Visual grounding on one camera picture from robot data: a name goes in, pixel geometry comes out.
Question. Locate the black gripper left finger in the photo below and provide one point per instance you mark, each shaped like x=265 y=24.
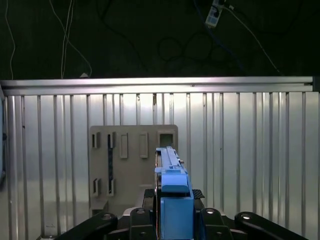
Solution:
x=140 y=225

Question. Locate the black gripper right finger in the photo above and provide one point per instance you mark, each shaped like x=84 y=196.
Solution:
x=212 y=225

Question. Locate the hard disk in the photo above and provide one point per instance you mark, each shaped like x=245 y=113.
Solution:
x=175 y=180

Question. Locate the grey parts rack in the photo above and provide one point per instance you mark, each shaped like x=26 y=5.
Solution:
x=135 y=175

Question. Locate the dark RAM stick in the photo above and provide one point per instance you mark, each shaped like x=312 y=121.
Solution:
x=110 y=165

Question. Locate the white power strip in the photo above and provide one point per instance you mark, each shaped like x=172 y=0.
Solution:
x=213 y=15

